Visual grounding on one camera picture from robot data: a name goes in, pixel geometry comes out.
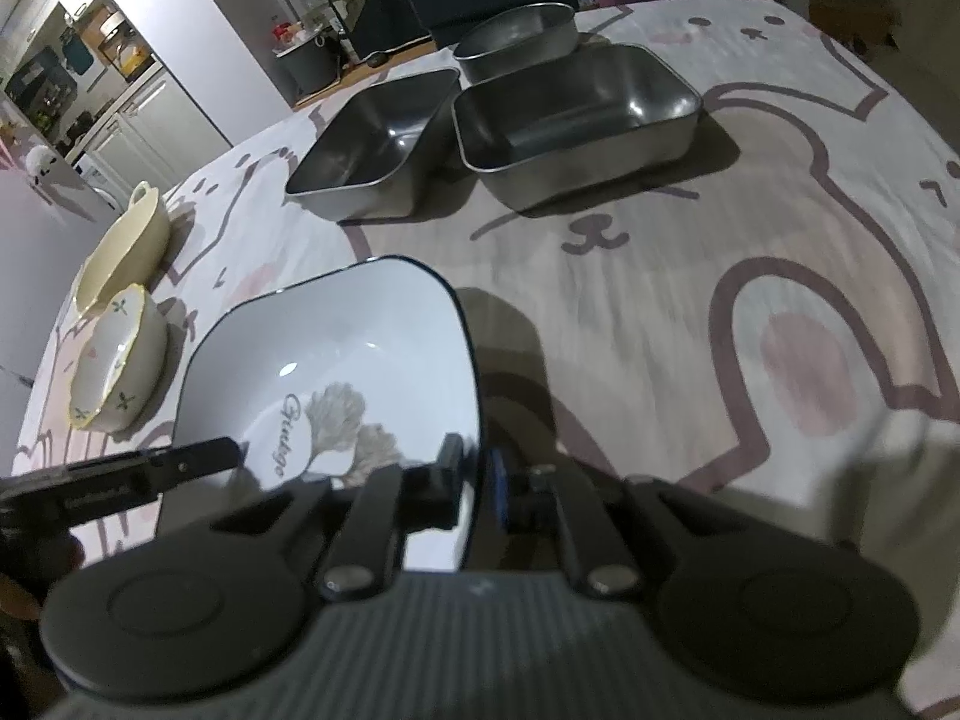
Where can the white square plate black rim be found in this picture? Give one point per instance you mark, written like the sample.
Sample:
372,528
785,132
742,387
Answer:
337,360

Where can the white kitchen cabinet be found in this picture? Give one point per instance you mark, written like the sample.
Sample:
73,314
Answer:
165,127

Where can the round steel bowl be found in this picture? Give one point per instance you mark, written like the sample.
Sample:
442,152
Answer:
517,45

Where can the yellow container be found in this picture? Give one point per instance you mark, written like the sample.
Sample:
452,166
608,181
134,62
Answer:
135,56

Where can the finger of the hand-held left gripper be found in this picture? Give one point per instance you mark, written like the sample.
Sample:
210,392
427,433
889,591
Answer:
187,459

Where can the bear-print tablecloth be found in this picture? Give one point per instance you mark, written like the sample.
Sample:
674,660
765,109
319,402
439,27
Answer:
750,202

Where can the white plush toy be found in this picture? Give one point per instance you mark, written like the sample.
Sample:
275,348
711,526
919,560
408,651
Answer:
39,163

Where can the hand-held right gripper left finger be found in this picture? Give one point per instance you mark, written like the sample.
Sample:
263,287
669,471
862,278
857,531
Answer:
450,487

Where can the large rectangular steel tray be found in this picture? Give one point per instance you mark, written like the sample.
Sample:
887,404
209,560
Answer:
570,127

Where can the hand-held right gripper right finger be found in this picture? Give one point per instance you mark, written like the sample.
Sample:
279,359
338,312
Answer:
501,491

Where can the cardboard box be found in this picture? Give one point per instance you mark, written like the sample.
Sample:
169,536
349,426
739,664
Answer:
855,26

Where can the small flower-print bowl yellow rim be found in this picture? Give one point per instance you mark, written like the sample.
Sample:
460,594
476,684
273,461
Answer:
112,360

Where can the small rectangular steel tray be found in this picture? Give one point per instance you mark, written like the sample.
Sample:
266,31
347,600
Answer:
360,157

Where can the grey bucket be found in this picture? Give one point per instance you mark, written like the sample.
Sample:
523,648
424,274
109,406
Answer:
307,67

